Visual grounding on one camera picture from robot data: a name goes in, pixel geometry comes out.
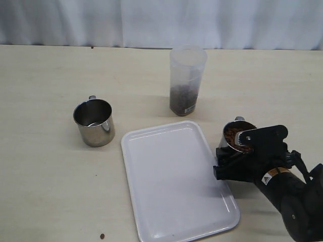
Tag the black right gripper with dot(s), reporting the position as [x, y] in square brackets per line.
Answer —
[269, 151]

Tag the steel mug with kibble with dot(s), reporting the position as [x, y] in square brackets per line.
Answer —
[230, 131]

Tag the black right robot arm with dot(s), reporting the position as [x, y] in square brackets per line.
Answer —
[297, 194]

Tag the white plastic tray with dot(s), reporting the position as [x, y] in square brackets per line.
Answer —
[174, 193]

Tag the tall translucent plastic container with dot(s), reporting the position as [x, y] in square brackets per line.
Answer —
[187, 64]

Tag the white curtain backdrop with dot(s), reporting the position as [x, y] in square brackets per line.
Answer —
[164, 24]

